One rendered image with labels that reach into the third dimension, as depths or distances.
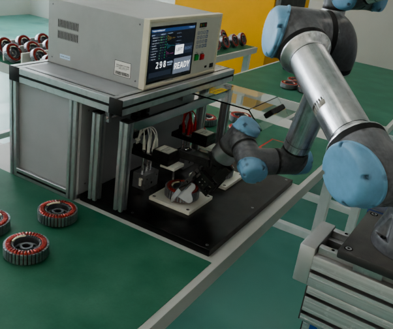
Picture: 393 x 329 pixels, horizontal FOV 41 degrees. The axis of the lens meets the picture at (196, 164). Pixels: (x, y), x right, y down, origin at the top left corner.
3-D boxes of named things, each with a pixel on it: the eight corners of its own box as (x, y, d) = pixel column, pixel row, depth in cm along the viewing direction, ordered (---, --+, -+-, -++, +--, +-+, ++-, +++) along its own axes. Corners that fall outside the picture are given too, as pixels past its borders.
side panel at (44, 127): (79, 198, 165) (83, 100, 152) (72, 201, 162) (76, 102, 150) (17, 170, 177) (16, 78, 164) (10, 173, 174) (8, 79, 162)
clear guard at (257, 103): (288, 116, 187) (292, 100, 185) (261, 131, 168) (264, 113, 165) (210, 94, 201) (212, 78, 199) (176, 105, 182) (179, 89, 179)
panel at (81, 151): (188, 143, 216) (198, 72, 204) (78, 194, 162) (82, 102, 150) (186, 142, 216) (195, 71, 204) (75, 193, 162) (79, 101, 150)
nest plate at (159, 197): (212, 199, 171) (213, 196, 171) (188, 215, 159) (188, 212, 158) (173, 185, 177) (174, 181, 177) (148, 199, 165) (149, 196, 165)
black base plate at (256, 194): (292, 185, 196) (293, 179, 195) (208, 256, 143) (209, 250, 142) (186, 148, 216) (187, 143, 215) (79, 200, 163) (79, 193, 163)
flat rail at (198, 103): (228, 96, 198) (229, 89, 197) (127, 134, 147) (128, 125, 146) (225, 96, 198) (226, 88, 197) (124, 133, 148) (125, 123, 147)
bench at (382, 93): (408, 161, 462) (435, 79, 433) (354, 245, 311) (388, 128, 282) (293, 127, 509) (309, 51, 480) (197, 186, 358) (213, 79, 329)
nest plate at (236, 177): (244, 177, 191) (244, 174, 190) (225, 190, 179) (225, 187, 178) (209, 164, 197) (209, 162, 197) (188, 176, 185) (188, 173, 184)
